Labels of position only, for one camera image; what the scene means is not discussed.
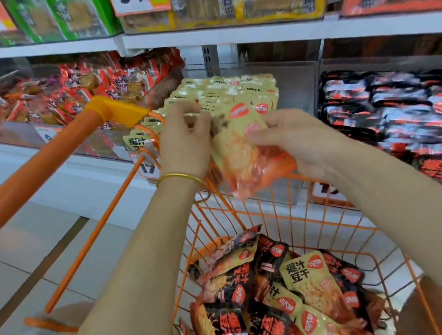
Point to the person's left hand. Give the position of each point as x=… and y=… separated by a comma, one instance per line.
x=184, y=146

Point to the person's right hand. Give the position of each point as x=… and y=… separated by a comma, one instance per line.
x=309, y=143

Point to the row of yellow orange snacks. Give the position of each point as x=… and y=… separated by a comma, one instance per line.
x=137, y=141
x=210, y=96

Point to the yellow orange snack packet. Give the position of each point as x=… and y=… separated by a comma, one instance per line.
x=260, y=88
x=257, y=77
x=244, y=153
x=260, y=107

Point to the pile of black orange snacks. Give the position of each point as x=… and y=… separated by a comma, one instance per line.
x=305, y=277

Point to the orange shopping cart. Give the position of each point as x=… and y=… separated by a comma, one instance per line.
x=14, y=181

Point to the person's left forearm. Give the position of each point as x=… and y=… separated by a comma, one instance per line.
x=119, y=315

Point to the person's right forearm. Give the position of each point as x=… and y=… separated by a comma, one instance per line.
x=432, y=232

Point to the person's right leg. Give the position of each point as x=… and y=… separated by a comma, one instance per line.
x=437, y=315

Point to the pile of red tan packets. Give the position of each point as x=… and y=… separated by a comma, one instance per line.
x=66, y=89

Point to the stack of green packets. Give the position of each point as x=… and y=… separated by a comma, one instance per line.
x=71, y=13

